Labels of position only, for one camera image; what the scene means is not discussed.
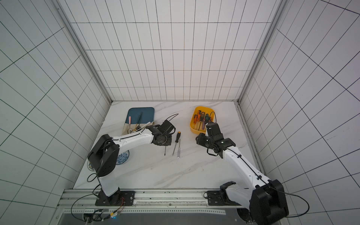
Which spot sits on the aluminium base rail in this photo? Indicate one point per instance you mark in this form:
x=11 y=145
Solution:
x=80 y=203

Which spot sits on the white handled utensil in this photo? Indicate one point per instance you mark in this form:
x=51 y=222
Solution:
x=143 y=126

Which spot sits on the black screwdriver yellow cap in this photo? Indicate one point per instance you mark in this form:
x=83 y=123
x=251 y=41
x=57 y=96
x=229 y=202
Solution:
x=176 y=141

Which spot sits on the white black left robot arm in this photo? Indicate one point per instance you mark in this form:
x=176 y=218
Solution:
x=110 y=152

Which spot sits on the beige linen cloth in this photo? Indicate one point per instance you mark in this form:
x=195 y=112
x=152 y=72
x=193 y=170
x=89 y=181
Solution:
x=126 y=126

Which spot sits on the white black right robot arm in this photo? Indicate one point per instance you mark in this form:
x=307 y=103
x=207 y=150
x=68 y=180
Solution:
x=265 y=199

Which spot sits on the large orange grey screwdriver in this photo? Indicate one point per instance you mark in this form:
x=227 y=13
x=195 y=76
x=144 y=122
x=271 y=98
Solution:
x=198 y=119

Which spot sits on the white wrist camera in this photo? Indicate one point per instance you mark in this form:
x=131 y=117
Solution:
x=168 y=128
x=213 y=129

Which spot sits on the blue yellow patterned plate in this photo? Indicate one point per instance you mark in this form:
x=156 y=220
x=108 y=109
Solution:
x=90 y=167

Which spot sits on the black slim utensil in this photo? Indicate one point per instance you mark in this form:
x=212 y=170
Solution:
x=139 y=118

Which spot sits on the green black screwdriver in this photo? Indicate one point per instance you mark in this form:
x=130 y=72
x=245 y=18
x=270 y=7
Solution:
x=207 y=119

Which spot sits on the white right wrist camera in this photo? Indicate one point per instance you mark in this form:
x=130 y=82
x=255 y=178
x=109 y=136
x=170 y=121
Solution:
x=213 y=129

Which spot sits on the yellow plastic storage box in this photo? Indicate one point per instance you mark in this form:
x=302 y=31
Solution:
x=206 y=110

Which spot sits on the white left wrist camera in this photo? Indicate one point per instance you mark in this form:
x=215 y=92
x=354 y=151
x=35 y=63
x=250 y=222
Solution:
x=168 y=128

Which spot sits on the teal plastic tray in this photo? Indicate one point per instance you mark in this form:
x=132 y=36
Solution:
x=148 y=115

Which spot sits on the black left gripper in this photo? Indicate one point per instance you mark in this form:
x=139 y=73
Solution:
x=168 y=143

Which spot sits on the small clear handled screwdriver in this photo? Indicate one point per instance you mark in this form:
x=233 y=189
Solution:
x=179 y=150

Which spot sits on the pink handled spoon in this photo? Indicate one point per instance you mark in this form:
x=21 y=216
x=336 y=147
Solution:
x=129 y=131

